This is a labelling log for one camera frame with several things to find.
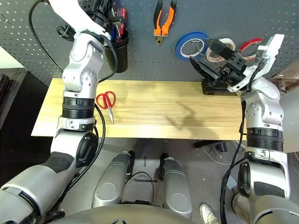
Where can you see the brown wooden furniture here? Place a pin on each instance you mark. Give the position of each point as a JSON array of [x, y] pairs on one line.
[[289, 74]]

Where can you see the metal pegboard hook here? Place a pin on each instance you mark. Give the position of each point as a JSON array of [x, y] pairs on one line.
[[199, 49], [4, 19]]

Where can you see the silver right robot leg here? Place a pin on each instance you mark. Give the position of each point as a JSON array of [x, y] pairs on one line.
[[176, 186]]

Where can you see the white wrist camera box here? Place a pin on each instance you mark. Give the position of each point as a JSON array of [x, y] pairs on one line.
[[70, 14], [273, 51]]

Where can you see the silver left robot leg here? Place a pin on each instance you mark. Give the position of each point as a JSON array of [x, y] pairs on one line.
[[109, 184]]

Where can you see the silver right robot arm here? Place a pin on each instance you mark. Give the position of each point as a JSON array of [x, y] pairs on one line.
[[261, 105]]

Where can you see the white sneaker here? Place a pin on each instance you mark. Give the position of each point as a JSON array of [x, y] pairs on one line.
[[208, 213]]

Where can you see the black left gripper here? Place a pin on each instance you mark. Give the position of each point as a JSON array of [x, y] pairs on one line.
[[98, 9]]

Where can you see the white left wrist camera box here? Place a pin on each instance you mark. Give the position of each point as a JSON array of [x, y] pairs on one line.
[[70, 14]]

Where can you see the blue tape roll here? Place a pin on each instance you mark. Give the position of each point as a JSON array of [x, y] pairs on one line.
[[178, 50]]

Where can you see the grey perforated pegboard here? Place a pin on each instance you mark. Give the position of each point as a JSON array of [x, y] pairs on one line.
[[144, 58]]

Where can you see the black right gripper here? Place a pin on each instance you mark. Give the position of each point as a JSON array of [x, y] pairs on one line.
[[234, 68]]

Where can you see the red tape roll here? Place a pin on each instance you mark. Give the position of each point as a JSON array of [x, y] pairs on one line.
[[250, 42]]

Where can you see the silver robot leg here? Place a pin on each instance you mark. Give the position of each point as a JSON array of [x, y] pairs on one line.
[[176, 186], [109, 184]]

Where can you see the orange black pliers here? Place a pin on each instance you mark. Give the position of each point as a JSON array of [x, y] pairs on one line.
[[168, 21]]

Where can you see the large white rounded object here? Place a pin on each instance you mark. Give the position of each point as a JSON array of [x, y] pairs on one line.
[[290, 126]]

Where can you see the small black tool case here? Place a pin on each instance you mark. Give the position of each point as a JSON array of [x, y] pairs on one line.
[[210, 89]]

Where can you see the grey metal cabinet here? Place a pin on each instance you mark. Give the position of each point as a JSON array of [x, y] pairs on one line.
[[11, 93]]

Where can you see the white cabinet top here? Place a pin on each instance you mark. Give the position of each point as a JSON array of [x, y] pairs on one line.
[[9, 58]]

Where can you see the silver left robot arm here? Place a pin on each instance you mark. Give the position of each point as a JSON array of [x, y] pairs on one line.
[[81, 58]]

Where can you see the black plastic cup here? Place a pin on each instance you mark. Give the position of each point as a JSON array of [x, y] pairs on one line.
[[123, 43], [120, 60]]

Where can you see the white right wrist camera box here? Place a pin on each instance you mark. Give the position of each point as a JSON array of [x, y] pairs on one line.
[[273, 51]]

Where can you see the grey robot torso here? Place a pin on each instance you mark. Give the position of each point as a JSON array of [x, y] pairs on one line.
[[121, 215]]

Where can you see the white tape roll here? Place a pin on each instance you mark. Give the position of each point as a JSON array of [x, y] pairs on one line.
[[227, 41]]

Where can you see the long black floor tape strip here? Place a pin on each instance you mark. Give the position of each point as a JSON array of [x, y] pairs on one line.
[[146, 180]]

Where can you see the khaki trouser leg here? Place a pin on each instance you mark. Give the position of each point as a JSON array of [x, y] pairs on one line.
[[241, 207]]

